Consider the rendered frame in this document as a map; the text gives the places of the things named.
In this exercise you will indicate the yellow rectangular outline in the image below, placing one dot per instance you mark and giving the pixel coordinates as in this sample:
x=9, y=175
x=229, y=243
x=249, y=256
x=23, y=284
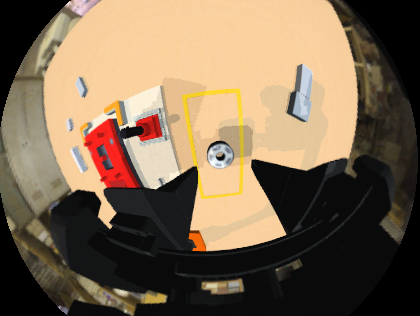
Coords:
x=241, y=136

